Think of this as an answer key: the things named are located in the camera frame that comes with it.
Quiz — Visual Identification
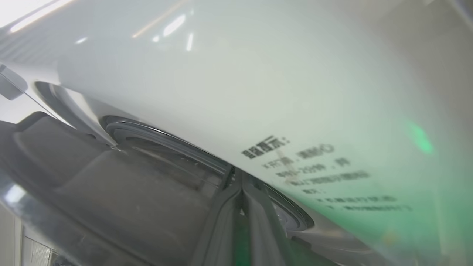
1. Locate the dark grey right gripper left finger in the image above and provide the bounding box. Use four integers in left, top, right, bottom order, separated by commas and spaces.
190, 174, 244, 266

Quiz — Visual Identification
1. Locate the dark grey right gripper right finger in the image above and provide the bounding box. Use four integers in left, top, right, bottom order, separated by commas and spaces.
243, 182, 297, 266

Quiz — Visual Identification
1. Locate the white front-load washing machine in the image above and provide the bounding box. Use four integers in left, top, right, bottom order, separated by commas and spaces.
0, 0, 473, 266

